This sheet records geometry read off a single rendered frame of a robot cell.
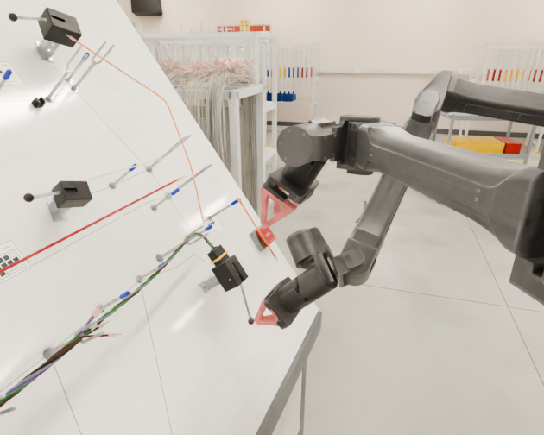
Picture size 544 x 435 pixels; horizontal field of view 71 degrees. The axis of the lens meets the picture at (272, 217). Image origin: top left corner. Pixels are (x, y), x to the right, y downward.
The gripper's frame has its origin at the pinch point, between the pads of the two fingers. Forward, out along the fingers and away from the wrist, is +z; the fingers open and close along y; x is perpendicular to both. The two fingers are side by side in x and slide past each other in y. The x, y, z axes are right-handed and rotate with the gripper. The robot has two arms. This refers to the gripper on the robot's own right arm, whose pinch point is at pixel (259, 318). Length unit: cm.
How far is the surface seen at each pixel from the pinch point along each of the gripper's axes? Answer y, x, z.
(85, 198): 20.2, -35.3, -6.1
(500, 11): -829, -59, -168
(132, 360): 23.9, -10.7, 5.4
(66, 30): 5, -65, -13
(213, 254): 1.9, -16.5, -3.2
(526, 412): -115, 130, 13
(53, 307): 29.8, -24.5, 3.1
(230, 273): 2.3, -11.4, -3.7
